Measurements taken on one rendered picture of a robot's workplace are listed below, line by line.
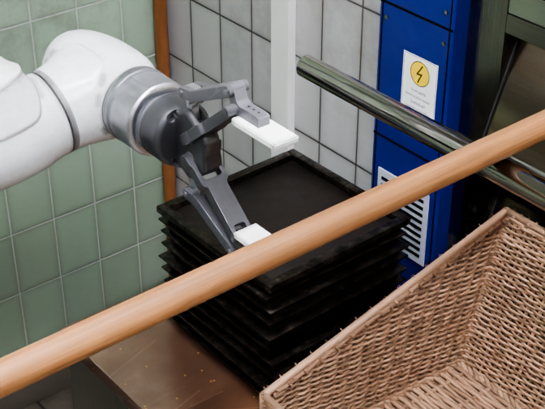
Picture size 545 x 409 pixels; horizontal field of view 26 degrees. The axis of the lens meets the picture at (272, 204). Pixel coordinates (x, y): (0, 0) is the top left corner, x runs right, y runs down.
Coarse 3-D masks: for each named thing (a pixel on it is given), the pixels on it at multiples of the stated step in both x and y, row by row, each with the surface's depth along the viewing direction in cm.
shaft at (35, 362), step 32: (512, 128) 126; (544, 128) 128; (448, 160) 121; (480, 160) 122; (384, 192) 116; (416, 192) 118; (320, 224) 111; (352, 224) 113; (224, 256) 107; (256, 256) 107; (288, 256) 109; (160, 288) 103; (192, 288) 103; (224, 288) 105; (96, 320) 99; (128, 320) 100; (160, 320) 102; (32, 352) 96; (64, 352) 97; (96, 352) 99; (0, 384) 94
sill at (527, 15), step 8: (512, 0) 167; (520, 0) 166; (528, 0) 164; (536, 0) 163; (544, 0) 162; (512, 8) 167; (520, 8) 166; (528, 8) 165; (536, 8) 164; (544, 8) 163; (520, 16) 167; (528, 16) 165; (536, 16) 164; (544, 16) 163; (536, 24) 165; (544, 24) 164
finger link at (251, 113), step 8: (240, 80) 117; (240, 88) 116; (240, 96) 117; (240, 104) 116; (248, 104) 117; (240, 112) 116; (248, 112) 115; (256, 112) 115; (264, 112) 115; (248, 120) 116; (256, 120) 115; (264, 120) 115
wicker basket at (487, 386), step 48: (480, 240) 177; (528, 240) 176; (432, 288) 175; (480, 288) 183; (528, 288) 177; (336, 336) 166; (384, 336) 172; (432, 336) 180; (480, 336) 185; (528, 336) 178; (288, 384) 163; (384, 384) 178; (432, 384) 184; (480, 384) 185; (528, 384) 178
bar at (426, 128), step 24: (312, 72) 147; (336, 72) 145; (360, 96) 141; (384, 96) 139; (384, 120) 138; (408, 120) 135; (432, 120) 134; (432, 144) 133; (456, 144) 130; (504, 168) 126; (528, 192) 124
